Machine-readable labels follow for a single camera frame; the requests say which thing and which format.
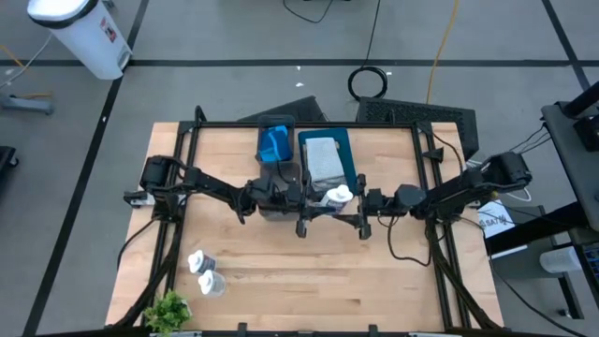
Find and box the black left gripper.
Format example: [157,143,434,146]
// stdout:
[255,168,342,239]

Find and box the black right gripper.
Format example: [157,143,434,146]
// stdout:
[332,173,399,241]

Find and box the grey waffle towel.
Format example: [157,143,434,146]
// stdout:
[303,137,348,189]

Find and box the light blue sponge cloth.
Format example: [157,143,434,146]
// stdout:
[269,125,293,161]

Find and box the dark blue sponge cloth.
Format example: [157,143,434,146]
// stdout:
[258,130,284,164]

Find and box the white-capped clear bottle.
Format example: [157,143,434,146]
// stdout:
[197,270,227,299]

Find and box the grey translucent plastic bin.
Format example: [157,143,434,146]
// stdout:
[257,162,302,223]
[256,114,298,166]

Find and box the blue plastic bin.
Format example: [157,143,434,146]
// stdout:
[297,126,360,198]

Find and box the black mesh panel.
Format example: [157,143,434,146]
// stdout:
[355,96,480,159]

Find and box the white printed paper sheet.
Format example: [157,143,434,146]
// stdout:
[476,199,517,240]

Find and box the black equipment stand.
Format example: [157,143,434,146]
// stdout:
[484,200,599,324]

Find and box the small green plant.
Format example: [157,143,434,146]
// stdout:
[142,289,193,336]

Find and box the white roll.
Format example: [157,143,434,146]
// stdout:
[538,246,582,275]

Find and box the grey desk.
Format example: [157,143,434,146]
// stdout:
[541,100,599,233]

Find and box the black device on desk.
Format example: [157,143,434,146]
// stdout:
[555,81,599,154]

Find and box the white trash can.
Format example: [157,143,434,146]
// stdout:
[26,0,134,81]

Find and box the grey stand foot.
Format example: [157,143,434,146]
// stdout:
[0,92,55,116]

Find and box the black floor object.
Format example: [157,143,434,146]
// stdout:
[0,145,21,175]

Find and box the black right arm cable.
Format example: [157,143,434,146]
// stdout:
[386,214,432,269]

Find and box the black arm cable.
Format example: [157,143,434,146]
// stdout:
[386,214,432,269]
[115,217,159,271]

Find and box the coiled black floor cable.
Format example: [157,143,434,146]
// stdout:
[346,0,389,102]

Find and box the black metal table frame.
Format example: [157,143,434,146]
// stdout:
[105,105,505,336]

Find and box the yellow floor cable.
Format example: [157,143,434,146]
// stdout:
[425,0,462,105]

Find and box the white cable bundle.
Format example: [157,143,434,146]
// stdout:
[509,185,533,203]

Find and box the black looped floor cable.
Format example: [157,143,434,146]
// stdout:
[283,0,336,24]

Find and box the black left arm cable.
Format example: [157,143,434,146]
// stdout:
[115,217,159,271]

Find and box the white floor cable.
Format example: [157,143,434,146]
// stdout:
[0,33,53,90]

